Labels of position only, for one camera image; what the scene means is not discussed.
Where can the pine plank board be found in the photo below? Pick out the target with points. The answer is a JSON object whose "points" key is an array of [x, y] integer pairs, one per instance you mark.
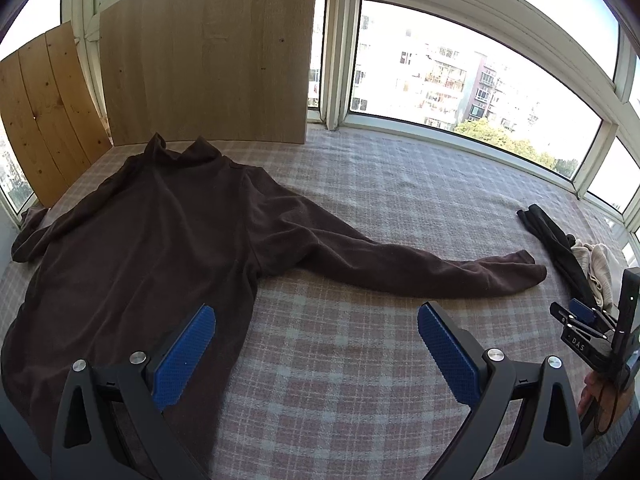
{"points": [[45, 110]]}

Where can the brown fleece sweater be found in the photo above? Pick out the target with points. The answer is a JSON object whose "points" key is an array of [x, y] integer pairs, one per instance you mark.
{"points": [[150, 235]]}

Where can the person's right hand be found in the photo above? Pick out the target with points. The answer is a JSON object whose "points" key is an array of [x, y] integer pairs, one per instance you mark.
{"points": [[587, 395]]}

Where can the white window frame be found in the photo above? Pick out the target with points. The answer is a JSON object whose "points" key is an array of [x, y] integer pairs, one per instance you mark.
{"points": [[345, 50]]}

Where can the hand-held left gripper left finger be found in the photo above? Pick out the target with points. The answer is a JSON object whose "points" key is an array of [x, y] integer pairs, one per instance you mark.
{"points": [[182, 355]]}

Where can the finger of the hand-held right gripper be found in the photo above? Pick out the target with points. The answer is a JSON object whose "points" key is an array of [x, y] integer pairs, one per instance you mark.
{"points": [[562, 312], [582, 310]]}

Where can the beige folded sweater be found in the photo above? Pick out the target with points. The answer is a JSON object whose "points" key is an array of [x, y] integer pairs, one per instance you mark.
{"points": [[597, 265]]}

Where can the apartment buildings outside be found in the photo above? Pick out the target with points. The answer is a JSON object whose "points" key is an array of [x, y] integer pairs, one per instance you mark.
{"points": [[450, 80]]}

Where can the pink plaid blanket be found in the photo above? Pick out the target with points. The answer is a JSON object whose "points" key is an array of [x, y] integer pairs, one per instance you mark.
{"points": [[375, 335]]}

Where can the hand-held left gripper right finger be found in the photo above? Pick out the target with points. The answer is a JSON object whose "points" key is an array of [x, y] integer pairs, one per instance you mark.
{"points": [[450, 355]]}

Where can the light oak wood board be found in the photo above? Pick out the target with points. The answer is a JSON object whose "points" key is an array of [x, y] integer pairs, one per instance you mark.
{"points": [[210, 60]]}

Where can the black folded garment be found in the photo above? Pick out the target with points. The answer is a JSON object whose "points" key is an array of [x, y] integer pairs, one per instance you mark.
{"points": [[555, 240]]}

